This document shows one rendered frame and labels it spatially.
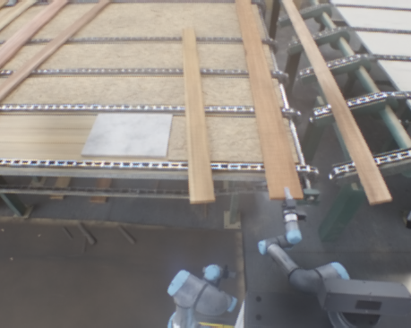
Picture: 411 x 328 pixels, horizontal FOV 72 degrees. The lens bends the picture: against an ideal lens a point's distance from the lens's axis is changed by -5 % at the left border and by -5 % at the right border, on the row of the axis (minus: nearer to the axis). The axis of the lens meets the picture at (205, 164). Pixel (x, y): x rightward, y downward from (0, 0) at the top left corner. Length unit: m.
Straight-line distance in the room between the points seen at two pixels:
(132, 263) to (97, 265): 0.29
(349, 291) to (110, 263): 2.28
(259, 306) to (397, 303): 0.21
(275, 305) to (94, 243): 2.31
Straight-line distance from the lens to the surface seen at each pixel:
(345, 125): 2.37
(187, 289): 1.28
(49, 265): 2.80
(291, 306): 0.56
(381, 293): 0.51
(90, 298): 2.55
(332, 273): 1.47
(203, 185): 1.82
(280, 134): 2.20
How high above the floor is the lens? 2.31
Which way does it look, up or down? 48 degrees down
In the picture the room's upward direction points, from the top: straight up
